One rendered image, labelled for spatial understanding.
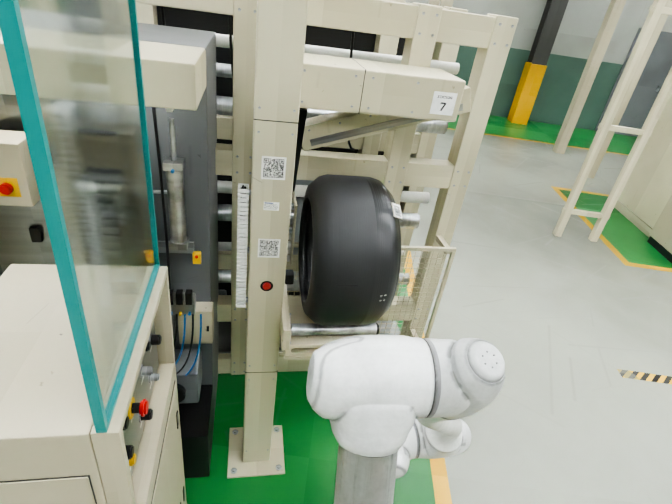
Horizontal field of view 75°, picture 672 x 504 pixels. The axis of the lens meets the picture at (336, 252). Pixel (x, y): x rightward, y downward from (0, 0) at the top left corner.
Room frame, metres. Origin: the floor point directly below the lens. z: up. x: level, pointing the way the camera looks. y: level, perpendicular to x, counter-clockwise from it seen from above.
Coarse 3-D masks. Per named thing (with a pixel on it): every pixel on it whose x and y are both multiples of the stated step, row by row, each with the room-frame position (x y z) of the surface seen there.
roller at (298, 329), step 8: (296, 328) 1.25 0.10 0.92; (304, 328) 1.25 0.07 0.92; (312, 328) 1.26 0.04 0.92; (320, 328) 1.27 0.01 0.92; (328, 328) 1.27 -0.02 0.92; (336, 328) 1.28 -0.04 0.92; (344, 328) 1.29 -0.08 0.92; (352, 328) 1.29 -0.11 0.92; (360, 328) 1.30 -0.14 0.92; (368, 328) 1.31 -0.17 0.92; (376, 328) 1.32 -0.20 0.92
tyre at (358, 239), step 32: (320, 192) 1.36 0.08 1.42; (352, 192) 1.36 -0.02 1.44; (384, 192) 1.40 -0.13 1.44; (320, 224) 1.25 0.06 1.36; (352, 224) 1.25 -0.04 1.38; (384, 224) 1.28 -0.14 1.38; (320, 256) 1.19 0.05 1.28; (352, 256) 1.19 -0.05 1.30; (384, 256) 1.21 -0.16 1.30; (320, 288) 1.16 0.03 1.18; (352, 288) 1.16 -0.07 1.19; (384, 288) 1.19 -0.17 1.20; (320, 320) 1.19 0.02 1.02; (352, 320) 1.20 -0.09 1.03
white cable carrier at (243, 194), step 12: (240, 192) 1.27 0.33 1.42; (240, 204) 1.27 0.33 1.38; (240, 216) 1.27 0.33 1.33; (240, 228) 1.28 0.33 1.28; (240, 240) 1.27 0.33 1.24; (240, 252) 1.27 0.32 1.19; (240, 264) 1.27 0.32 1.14; (240, 276) 1.27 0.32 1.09; (240, 288) 1.27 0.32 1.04; (240, 300) 1.27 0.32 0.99
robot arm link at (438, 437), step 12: (420, 420) 0.62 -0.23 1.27; (432, 420) 0.59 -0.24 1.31; (444, 420) 0.57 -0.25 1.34; (456, 420) 0.73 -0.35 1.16; (420, 432) 0.80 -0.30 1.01; (432, 432) 0.78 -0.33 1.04; (444, 432) 0.69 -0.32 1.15; (456, 432) 0.73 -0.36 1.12; (468, 432) 0.82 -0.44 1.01; (420, 444) 0.77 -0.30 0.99; (432, 444) 0.76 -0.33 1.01; (444, 444) 0.76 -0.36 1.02; (456, 444) 0.77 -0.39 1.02; (468, 444) 0.80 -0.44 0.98; (420, 456) 0.77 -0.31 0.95; (432, 456) 0.76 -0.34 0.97; (444, 456) 0.77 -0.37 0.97
